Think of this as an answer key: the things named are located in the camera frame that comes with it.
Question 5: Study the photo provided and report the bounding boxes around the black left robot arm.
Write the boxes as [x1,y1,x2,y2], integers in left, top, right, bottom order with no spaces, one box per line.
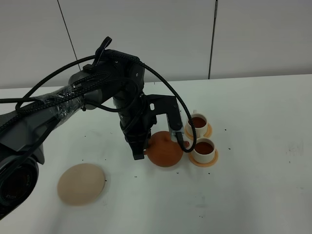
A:
[0,49,183,217]

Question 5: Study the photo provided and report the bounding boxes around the near white teacup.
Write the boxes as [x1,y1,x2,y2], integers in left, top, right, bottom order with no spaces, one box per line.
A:
[192,137,216,164]

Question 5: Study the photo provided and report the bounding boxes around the far orange coaster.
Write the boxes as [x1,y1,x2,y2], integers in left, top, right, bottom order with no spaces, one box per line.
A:
[184,123,213,140]

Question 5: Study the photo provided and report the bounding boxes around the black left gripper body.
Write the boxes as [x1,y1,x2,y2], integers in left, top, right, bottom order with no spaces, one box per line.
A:
[118,94,177,136]

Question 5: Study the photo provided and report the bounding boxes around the near orange coaster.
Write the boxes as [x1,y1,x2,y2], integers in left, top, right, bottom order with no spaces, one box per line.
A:
[188,149,218,167]

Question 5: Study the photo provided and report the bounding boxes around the black braided camera cable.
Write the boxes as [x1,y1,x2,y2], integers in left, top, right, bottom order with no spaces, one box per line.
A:
[0,36,197,154]

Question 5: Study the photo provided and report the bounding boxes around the white teacup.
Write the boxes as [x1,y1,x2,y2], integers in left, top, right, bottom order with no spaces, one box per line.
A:
[192,137,216,164]
[191,110,208,129]

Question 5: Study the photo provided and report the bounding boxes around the far white teacup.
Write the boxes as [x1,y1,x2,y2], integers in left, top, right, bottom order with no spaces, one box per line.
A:
[191,110,208,129]

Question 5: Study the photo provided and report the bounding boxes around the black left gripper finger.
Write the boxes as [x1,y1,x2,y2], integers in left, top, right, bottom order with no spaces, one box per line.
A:
[125,130,151,160]

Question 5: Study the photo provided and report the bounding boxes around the orange coaster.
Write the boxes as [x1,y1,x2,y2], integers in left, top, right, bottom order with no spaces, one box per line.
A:
[188,149,218,167]
[184,123,213,140]

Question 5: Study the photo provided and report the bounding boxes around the brown clay teapot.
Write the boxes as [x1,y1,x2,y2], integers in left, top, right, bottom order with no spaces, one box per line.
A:
[144,131,184,167]

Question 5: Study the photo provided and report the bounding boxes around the beige round teapot trivet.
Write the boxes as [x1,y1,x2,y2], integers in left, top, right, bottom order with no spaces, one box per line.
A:
[57,163,106,206]

